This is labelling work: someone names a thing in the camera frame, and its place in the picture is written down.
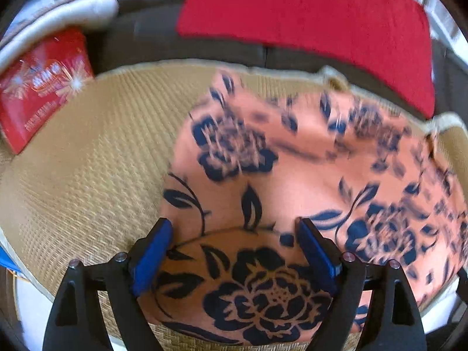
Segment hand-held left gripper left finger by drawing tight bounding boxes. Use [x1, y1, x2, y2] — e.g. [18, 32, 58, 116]
[43, 217, 174, 351]

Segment folded floral quilt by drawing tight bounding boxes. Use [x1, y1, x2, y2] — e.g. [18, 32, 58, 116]
[0, 0, 120, 72]

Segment red towel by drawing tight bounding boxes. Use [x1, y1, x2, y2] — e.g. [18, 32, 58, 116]
[176, 0, 436, 119]

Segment woven bamboo mat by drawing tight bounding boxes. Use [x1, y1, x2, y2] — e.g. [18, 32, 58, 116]
[0, 60, 468, 351]

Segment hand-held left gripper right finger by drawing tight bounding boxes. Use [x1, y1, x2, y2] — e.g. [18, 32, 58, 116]
[295, 217, 428, 351]

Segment orange floral garment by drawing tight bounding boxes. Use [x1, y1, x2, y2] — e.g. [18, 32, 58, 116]
[139, 68, 468, 346]

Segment red gift box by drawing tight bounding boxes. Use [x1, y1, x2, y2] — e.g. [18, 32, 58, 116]
[0, 27, 96, 155]

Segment brown leather sofa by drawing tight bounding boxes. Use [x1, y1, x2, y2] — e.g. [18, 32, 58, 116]
[84, 0, 468, 119]

